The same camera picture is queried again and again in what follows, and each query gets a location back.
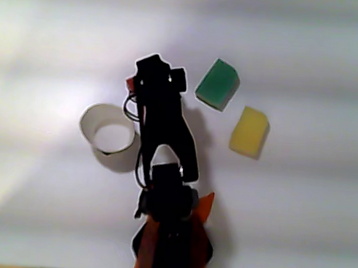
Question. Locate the yellow sponge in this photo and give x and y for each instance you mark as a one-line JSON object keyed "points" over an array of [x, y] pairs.
{"points": [[249, 131]]}

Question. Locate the red sponge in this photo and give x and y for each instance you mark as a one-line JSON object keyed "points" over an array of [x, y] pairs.
{"points": [[130, 83]]}

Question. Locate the green sponge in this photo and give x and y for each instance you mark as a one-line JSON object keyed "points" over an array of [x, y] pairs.
{"points": [[217, 84]]}

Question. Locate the white paper cup green band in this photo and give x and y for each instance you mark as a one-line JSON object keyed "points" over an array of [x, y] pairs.
{"points": [[88, 120]]}

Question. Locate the orange tape strip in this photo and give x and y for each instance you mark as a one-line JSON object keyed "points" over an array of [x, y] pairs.
{"points": [[146, 249], [205, 207]]}

